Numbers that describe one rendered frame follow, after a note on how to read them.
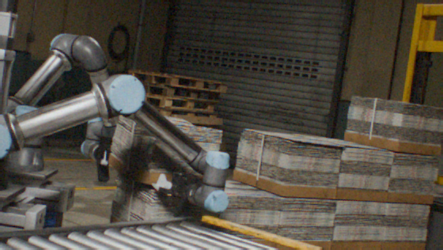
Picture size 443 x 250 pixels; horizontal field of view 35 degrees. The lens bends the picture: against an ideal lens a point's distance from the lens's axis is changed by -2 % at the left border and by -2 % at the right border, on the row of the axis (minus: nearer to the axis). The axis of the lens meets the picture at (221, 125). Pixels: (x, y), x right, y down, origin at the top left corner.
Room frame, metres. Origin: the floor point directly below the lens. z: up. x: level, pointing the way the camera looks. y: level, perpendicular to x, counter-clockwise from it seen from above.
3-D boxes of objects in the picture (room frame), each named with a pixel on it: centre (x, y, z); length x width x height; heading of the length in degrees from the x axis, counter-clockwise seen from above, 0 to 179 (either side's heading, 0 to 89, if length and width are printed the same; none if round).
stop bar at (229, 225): (2.12, -0.16, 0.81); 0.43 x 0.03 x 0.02; 53
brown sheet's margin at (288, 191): (3.06, -0.30, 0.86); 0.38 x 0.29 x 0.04; 32
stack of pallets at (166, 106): (9.78, 0.72, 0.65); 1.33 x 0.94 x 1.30; 147
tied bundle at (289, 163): (3.06, -0.31, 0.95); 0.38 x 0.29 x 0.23; 32
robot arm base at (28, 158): (2.66, 0.73, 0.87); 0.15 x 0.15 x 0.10
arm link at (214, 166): (2.30, 0.00, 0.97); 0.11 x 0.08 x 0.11; 20
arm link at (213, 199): (2.28, 0.00, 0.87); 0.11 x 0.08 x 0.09; 34
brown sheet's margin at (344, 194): (3.21, -0.57, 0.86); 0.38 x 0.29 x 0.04; 29
